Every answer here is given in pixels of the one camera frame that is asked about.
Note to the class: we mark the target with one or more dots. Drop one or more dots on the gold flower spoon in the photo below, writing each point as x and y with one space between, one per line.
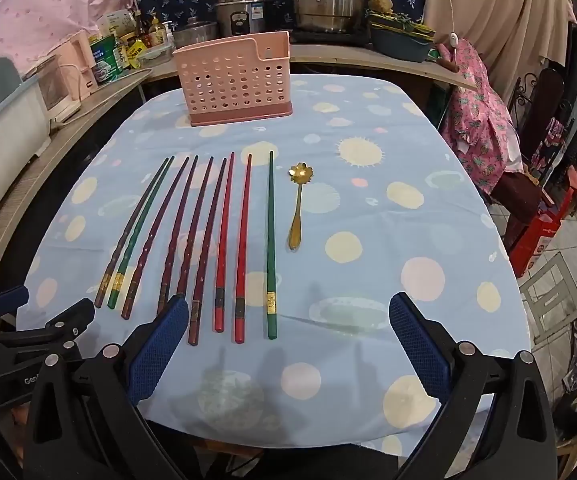
296 220

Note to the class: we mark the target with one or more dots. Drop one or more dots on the silver rice cooker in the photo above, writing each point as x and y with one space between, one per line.
243 10

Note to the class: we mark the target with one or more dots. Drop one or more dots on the green chopstick gold band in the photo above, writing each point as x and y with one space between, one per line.
143 230
271 240

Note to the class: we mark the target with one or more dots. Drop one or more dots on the pink perforated utensil holder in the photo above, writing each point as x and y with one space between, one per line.
228 80

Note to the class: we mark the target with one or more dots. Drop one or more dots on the pink electric kettle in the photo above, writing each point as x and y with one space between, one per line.
76 67

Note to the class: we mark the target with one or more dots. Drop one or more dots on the white pump bottle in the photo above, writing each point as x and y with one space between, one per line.
169 34

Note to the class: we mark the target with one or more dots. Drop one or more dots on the white storage box blue lid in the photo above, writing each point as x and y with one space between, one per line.
3 160

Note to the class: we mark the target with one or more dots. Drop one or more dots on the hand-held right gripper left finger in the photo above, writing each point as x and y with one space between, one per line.
158 347

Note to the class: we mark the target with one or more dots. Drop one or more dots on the green yellow cloth stack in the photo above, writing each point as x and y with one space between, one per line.
401 27

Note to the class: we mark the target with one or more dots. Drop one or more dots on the pink pineapple print cloth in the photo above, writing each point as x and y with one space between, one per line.
473 125

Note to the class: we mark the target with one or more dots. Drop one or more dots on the blue plastic basin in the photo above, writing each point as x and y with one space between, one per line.
398 49

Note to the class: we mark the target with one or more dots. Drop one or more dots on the blue polka dot tablecloth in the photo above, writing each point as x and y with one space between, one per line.
368 260

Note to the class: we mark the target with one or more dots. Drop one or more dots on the yellow loofah sponge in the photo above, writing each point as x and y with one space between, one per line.
379 2

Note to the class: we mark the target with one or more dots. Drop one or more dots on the dark red chair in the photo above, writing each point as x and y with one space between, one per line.
518 195

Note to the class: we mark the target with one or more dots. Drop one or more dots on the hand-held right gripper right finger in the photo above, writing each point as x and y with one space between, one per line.
421 347

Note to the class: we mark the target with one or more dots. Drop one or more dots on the green tin can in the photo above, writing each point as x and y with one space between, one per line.
106 60

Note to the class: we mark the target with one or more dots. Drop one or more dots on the dark sauce bottle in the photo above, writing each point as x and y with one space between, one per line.
140 25

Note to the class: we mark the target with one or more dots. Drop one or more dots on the red crate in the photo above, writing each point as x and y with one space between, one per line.
538 240

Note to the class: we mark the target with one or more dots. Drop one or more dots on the pink printed cloth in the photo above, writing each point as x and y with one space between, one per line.
43 10

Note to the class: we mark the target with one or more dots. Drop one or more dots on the dark purple chopstick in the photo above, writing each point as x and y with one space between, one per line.
209 250
157 235
133 232
197 227
179 232

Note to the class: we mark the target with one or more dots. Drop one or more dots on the red chopstick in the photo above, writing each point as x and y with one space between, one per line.
244 247
225 240

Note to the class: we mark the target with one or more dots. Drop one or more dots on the yellow packet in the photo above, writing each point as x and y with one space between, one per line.
136 54

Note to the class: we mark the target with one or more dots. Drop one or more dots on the clear food container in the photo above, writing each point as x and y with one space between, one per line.
153 57

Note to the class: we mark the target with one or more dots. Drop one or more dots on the beige hanging cloth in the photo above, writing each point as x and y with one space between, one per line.
508 10

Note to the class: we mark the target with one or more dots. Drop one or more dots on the black induction cooker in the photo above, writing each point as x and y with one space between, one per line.
318 36

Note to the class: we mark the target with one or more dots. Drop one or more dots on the yellow oil bottle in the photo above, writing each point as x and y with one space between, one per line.
156 34

